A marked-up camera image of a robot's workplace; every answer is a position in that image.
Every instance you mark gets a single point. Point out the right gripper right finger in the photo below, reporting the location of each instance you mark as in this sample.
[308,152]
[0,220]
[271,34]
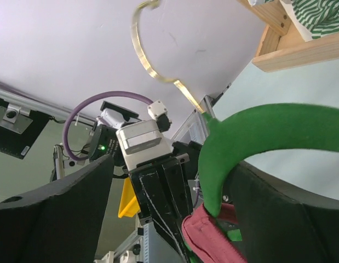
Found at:
[281,222]

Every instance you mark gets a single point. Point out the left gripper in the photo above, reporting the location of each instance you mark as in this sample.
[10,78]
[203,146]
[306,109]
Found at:
[163,194]

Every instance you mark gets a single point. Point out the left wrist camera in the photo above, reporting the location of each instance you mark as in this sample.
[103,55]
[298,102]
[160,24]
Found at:
[143,141]

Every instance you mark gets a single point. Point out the green plastic hanger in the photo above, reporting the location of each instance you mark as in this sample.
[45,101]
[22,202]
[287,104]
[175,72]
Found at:
[257,130]

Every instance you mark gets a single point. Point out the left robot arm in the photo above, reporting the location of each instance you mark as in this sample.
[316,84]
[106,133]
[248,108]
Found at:
[104,142]

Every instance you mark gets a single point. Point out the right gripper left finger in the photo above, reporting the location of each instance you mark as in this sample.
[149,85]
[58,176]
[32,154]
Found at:
[60,221]

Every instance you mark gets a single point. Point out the red tank top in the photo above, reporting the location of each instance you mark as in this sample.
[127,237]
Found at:
[206,238]

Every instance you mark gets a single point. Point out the green striped tank top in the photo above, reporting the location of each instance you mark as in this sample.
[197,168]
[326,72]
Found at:
[320,18]

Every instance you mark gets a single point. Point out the wooden clothes rack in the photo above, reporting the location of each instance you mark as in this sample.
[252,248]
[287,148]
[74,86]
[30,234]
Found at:
[282,46]

